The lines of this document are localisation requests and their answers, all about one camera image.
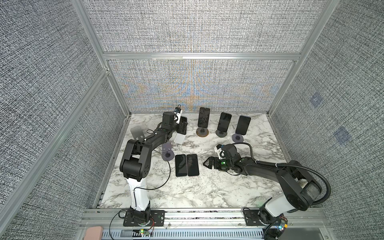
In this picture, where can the blue-edged smartphone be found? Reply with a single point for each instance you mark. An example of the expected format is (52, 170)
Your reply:
(183, 126)

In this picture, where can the teal-edged smartphone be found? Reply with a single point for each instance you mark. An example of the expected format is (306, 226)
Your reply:
(193, 165)

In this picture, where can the wooden round-base phone stand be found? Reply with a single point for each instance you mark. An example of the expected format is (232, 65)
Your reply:
(202, 132)

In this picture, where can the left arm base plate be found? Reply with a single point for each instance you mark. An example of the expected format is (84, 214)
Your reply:
(145, 219)

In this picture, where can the grey stand with wooden base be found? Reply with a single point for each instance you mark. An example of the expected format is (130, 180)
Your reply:
(137, 133)

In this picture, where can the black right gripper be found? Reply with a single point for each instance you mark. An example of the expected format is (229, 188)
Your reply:
(215, 164)

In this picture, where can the pink object at rail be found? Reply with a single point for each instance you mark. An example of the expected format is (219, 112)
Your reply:
(94, 233)

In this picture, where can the lilac round-base phone stand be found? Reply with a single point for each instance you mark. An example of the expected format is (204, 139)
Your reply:
(237, 138)

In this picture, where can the black smartphone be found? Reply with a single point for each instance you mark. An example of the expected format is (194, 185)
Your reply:
(243, 125)
(224, 122)
(204, 115)

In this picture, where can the dark grey round-base stand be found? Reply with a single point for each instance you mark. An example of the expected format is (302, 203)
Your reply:
(221, 134)

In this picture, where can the aluminium front rail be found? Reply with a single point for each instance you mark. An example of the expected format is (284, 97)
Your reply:
(207, 224)

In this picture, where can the pink-edged smartphone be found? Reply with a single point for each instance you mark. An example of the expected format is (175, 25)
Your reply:
(181, 165)

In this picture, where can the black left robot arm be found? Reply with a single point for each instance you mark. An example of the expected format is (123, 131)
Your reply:
(136, 161)

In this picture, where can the purple round-base phone stand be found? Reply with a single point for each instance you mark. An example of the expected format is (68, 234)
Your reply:
(167, 152)

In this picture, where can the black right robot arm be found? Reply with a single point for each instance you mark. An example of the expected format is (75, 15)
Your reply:
(302, 187)

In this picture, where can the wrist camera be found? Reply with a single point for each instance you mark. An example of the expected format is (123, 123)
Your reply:
(178, 111)
(220, 152)

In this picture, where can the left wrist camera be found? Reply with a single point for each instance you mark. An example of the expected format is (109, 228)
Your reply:
(178, 111)

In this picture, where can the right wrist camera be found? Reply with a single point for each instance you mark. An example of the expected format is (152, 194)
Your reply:
(220, 152)

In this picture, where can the white folding phone stand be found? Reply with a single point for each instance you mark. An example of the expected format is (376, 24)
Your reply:
(179, 139)

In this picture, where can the black smartphone on purple stand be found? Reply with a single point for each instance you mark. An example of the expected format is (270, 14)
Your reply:
(243, 125)

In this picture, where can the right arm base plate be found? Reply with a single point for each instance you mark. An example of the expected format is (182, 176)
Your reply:
(257, 217)

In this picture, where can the black smartphone on grey stand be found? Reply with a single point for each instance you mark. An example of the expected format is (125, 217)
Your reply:
(224, 122)

